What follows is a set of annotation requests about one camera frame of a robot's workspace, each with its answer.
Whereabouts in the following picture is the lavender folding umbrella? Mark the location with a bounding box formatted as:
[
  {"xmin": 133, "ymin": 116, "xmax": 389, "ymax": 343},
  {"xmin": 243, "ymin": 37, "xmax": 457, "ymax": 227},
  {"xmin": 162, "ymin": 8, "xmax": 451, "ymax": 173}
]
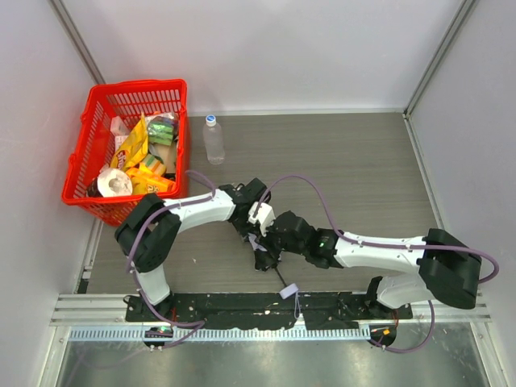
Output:
[{"xmin": 248, "ymin": 234, "xmax": 302, "ymax": 319}]

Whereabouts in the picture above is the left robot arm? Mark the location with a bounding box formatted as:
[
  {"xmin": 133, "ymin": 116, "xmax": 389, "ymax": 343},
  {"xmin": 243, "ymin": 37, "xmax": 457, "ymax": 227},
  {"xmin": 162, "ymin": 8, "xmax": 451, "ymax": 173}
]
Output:
[{"xmin": 114, "ymin": 178, "xmax": 266, "ymax": 317}]

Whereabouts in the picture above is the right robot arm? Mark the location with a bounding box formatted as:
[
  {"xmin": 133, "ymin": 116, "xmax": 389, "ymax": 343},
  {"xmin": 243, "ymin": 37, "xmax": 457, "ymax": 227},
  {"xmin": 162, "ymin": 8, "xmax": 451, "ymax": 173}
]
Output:
[{"xmin": 248, "ymin": 211, "xmax": 481, "ymax": 310}]

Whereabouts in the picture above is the clear plastic water bottle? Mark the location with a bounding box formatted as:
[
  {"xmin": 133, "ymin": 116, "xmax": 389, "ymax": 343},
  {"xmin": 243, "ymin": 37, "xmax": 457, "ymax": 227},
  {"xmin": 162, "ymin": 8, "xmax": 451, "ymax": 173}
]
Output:
[{"xmin": 202, "ymin": 114, "xmax": 225, "ymax": 164}]

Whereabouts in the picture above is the orange snack package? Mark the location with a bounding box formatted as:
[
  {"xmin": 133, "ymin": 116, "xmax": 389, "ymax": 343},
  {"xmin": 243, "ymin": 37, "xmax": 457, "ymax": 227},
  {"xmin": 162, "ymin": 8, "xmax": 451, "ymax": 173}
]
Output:
[{"xmin": 126, "ymin": 168, "xmax": 175, "ymax": 195}]

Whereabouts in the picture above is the green sponge pack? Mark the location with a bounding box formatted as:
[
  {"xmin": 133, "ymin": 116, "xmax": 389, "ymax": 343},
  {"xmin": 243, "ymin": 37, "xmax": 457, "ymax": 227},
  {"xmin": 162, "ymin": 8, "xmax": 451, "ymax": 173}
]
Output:
[{"xmin": 147, "ymin": 114, "xmax": 178, "ymax": 146}]

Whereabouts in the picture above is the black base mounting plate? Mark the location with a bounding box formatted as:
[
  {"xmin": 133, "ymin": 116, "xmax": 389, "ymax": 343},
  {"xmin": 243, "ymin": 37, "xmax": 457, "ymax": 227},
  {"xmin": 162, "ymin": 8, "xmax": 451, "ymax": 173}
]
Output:
[{"xmin": 123, "ymin": 292, "xmax": 413, "ymax": 331}]

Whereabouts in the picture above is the yellow chips bag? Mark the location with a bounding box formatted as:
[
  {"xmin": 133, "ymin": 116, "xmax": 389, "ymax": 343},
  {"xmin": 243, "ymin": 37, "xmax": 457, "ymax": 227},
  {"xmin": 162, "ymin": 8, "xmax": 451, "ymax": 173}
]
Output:
[{"xmin": 110, "ymin": 114, "xmax": 148, "ymax": 172}]

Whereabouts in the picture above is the white tape roll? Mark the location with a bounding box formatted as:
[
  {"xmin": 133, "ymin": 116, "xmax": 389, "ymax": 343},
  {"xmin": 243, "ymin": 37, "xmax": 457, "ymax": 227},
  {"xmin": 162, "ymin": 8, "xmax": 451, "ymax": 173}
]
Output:
[{"xmin": 97, "ymin": 168, "xmax": 133, "ymax": 198}]

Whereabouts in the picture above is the white small box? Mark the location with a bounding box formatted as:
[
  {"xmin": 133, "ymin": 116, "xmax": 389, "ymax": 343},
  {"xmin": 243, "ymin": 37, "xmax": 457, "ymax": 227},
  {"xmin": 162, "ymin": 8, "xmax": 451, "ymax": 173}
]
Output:
[{"xmin": 110, "ymin": 116, "xmax": 130, "ymax": 151}]

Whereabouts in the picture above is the red plastic basket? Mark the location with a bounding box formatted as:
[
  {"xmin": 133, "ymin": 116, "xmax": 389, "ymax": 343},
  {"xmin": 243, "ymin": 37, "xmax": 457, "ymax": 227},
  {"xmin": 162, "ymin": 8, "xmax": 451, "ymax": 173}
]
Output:
[{"xmin": 61, "ymin": 79, "xmax": 191, "ymax": 227}]

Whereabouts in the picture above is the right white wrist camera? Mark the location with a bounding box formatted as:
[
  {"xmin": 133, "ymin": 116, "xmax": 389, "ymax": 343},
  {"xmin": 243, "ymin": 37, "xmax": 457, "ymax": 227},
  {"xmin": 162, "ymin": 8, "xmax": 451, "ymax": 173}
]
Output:
[{"xmin": 248, "ymin": 202, "xmax": 276, "ymax": 236}]

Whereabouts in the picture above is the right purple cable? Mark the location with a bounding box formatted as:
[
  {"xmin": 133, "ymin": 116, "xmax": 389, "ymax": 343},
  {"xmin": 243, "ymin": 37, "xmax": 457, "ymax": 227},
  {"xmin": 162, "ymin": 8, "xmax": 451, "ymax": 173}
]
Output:
[{"xmin": 253, "ymin": 173, "xmax": 500, "ymax": 355}]

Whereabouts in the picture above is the aluminium rail frame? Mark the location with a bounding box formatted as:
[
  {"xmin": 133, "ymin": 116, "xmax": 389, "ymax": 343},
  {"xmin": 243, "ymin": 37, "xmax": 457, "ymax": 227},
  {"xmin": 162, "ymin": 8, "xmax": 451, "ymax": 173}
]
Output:
[{"xmin": 50, "ymin": 289, "xmax": 493, "ymax": 326}]

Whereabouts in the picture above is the white slotted cable duct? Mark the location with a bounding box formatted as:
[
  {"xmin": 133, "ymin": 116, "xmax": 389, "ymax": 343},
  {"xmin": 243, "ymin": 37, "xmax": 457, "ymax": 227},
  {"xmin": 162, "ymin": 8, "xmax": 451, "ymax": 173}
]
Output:
[{"xmin": 69, "ymin": 324, "xmax": 370, "ymax": 344}]

